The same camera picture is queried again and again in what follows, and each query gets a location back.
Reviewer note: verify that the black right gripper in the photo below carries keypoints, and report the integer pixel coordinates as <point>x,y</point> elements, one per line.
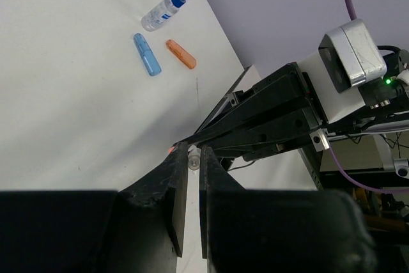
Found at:
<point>274,116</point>

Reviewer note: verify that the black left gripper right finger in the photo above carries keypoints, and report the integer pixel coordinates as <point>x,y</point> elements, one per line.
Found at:
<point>245,230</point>

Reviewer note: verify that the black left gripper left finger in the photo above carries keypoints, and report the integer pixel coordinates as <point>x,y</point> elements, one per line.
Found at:
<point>138,229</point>

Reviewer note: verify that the orange highlighter pen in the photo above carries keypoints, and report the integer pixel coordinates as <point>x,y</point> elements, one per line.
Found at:
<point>172,149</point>

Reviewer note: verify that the orange eraser case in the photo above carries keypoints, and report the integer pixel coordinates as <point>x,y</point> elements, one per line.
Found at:
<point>185,57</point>

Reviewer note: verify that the blue translucent eraser case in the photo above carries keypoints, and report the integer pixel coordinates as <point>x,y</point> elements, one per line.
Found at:
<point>147,56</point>

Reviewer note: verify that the clear bottle blue cap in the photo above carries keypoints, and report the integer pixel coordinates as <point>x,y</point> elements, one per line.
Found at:
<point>161,14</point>

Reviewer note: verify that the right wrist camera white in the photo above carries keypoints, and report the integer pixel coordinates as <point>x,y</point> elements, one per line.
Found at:
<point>350,56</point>

